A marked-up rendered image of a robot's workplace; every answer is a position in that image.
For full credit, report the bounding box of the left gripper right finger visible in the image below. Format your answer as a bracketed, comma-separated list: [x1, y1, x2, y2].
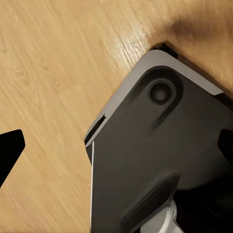
[217, 129, 233, 168]

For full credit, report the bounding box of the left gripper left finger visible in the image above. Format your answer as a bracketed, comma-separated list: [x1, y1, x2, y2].
[0, 129, 25, 187]

